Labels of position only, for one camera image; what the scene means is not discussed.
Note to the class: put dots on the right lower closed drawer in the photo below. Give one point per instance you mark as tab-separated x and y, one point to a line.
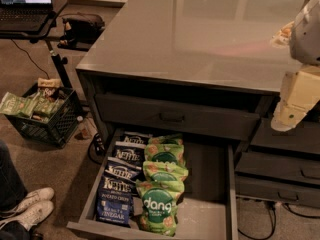
285	193

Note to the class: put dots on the dark bag on floor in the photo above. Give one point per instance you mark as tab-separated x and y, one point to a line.
81	30

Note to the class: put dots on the open middle drawer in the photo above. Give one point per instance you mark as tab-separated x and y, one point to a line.
207	210

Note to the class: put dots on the brown snack bag in crate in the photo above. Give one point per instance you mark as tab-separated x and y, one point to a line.
48	87

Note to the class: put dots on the closed top drawer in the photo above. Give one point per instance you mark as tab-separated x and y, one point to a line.
183	117

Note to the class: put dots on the upper white sneaker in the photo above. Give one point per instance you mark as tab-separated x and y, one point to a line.
35	199

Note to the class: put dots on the green snack bag on crate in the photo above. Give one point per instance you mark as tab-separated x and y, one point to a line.
17	106

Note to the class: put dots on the snack bag on counter edge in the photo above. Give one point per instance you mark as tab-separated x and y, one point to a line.
282	34

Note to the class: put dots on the closed drawer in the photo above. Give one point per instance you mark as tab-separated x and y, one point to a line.
304	138
285	193
280	167
183	117

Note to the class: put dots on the black laptop stand table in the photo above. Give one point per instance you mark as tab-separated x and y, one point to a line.
44	35

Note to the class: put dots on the lower white sneaker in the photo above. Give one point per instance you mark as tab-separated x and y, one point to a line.
34	215

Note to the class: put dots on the rear green Dang chip bag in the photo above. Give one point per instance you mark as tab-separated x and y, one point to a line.
176	139

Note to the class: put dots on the open laptop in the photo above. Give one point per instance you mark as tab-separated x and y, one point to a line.
24	15

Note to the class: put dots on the black plastic crate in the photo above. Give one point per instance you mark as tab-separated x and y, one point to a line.
58	129

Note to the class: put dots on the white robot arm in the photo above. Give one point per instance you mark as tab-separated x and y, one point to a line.
305	37

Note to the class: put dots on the front green Dang chip bag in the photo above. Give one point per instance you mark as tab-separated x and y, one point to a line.
159	205

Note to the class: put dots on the right upper closed drawer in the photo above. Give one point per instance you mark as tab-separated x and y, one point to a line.
304	138

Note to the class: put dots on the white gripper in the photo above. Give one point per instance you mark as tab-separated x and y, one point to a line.
306	37

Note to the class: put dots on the green dang chip bag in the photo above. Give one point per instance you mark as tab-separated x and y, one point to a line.
171	153
176	139
164	171
159	205

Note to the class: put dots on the right middle closed drawer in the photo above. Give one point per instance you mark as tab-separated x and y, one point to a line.
280	167

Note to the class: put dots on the grey counter cabinet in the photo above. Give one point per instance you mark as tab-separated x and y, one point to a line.
213	53

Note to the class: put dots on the person's leg in dark trousers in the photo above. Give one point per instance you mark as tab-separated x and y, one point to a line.
12	189

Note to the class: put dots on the white sneaker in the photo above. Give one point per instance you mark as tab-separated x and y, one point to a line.
35	199
34	215

